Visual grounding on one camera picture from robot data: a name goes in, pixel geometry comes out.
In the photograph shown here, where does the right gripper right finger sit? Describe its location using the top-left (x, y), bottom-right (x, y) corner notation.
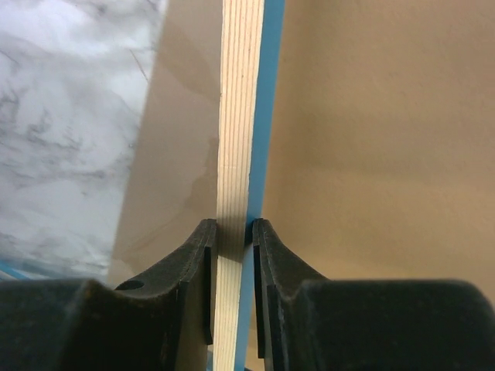
top-left (252, 219), bottom-right (494, 370)

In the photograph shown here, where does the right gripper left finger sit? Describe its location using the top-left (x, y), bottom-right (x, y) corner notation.
top-left (1, 220), bottom-right (217, 370)

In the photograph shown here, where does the brown fibreboard backing board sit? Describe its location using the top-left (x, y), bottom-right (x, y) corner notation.
top-left (106, 0), bottom-right (495, 371)

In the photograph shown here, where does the blue wooden picture frame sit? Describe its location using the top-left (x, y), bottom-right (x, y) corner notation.
top-left (1, 1), bottom-right (283, 370)

